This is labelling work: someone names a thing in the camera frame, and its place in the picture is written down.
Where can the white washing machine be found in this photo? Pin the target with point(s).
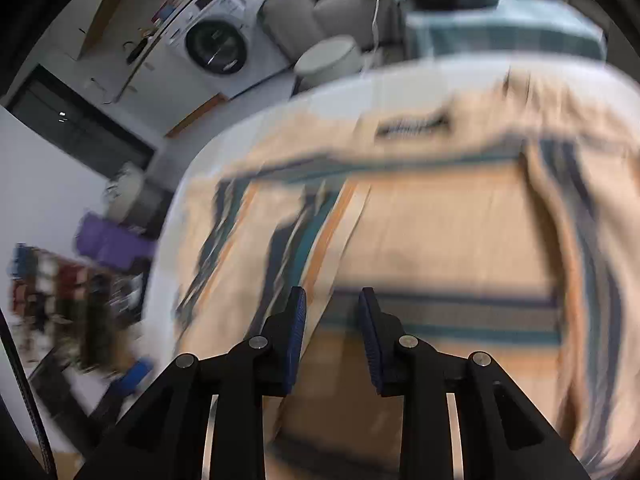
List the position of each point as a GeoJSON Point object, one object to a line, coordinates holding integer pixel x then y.
{"type": "Point", "coordinates": [215, 45]}

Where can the lower kitchen cabinets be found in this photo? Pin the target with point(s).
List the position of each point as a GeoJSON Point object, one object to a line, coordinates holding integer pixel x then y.
{"type": "Point", "coordinates": [150, 75]}

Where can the grey sofa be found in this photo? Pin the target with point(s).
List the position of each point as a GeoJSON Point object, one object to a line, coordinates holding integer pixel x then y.
{"type": "Point", "coordinates": [345, 10]}

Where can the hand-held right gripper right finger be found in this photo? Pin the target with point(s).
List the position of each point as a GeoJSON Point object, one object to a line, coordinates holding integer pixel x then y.
{"type": "Point", "coordinates": [370, 340]}

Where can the woven basket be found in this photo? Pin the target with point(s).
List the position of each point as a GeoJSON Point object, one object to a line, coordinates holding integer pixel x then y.
{"type": "Point", "coordinates": [130, 192]}

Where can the dark door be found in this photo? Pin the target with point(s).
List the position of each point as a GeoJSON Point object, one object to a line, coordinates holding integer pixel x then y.
{"type": "Point", "coordinates": [75, 130]}

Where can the purple bag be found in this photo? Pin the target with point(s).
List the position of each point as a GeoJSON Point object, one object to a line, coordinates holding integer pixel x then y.
{"type": "Point", "coordinates": [110, 242]}

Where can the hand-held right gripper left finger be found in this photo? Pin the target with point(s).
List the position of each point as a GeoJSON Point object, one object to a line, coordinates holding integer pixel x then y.
{"type": "Point", "coordinates": [296, 340]}

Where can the shoe rack with shoes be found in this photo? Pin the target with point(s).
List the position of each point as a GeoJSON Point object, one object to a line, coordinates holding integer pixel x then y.
{"type": "Point", "coordinates": [65, 300]}

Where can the striped beige shirt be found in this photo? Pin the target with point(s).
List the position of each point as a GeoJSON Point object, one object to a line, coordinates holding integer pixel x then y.
{"type": "Point", "coordinates": [440, 235]}

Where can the white round stool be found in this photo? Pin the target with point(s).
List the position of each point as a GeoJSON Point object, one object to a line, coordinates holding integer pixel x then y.
{"type": "Point", "coordinates": [325, 57]}

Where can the teal checked cloth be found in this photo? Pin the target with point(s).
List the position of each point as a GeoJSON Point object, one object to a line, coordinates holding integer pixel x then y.
{"type": "Point", "coordinates": [500, 25]}

